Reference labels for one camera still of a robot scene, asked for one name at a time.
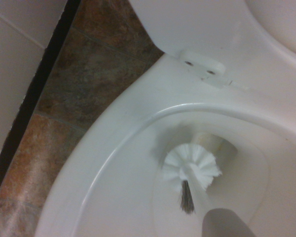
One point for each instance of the white toilet brush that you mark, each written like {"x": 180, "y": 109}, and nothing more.
{"x": 195, "y": 160}

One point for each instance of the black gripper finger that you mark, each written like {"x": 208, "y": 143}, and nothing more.
{"x": 224, "y": 224}

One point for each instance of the black wall baseboard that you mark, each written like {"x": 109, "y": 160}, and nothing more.
{"x": 39, "y": 86}

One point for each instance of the white toilet seat lid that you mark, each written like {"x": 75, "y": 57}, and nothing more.
{"x": 199, "y": 27}

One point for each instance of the white toilet bowl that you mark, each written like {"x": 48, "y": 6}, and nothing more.
{"x": 113, "y": 153}

